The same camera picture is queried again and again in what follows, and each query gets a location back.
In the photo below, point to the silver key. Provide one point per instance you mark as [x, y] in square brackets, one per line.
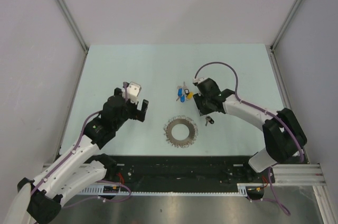
[183, 87]

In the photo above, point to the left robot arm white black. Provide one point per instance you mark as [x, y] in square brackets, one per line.
[52, 188]

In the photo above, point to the left aluminium frame post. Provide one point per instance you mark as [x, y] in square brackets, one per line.
[62, 5]

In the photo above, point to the metal disc with keyrings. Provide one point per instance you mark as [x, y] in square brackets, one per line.
[180, 131]

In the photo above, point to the white slotted cable duct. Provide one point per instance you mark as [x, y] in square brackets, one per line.
[98, 189]

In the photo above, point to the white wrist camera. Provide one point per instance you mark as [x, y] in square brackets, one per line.
[197, 81]
[131, 91]

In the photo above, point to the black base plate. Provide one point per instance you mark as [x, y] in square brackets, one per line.
[185, 174]

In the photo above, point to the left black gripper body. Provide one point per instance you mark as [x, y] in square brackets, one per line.
[131, 111]

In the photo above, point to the yellow key tag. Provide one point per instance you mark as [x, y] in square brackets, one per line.
[189, 96]

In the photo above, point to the aluminium frame post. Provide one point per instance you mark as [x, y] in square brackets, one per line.
[290, 15]
[62, 5]

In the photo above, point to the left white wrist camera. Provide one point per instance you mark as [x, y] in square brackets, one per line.
[131, 91]

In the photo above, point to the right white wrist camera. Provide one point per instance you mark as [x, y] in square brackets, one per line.
[197, 81]

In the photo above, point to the right aluminium frame post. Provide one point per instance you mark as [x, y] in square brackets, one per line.
[290, 15]

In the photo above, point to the upper blue key tag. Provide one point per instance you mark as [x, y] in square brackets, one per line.
[180, 91]

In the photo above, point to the black key tag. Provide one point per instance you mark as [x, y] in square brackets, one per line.
[187, 92]
[208, 120]

